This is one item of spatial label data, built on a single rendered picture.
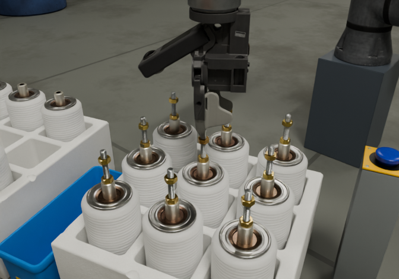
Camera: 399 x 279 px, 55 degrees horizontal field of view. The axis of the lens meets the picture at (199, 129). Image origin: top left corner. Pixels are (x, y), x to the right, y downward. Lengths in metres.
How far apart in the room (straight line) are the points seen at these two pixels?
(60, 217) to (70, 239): 0.22
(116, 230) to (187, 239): 0.13
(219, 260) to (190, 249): 0.06
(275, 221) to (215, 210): 0.11
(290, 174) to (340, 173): 0.47
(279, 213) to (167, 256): 0.19
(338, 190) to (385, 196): 0.44
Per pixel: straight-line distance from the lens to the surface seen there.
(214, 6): 0.53
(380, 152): 0.67
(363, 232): 0.73
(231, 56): 0.56
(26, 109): 1.04
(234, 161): 0.76
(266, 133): 1.32
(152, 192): 0.73
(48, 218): 0.90
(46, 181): 0.91
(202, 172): 0.68
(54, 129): 0.98
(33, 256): 0.91
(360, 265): 0.79
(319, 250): 0.94
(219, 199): 0.69
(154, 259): 0.63
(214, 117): 0.60
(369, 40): 1.12
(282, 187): 0.67
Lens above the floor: 0.67
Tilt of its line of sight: 30 degrees down
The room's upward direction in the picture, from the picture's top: straight up
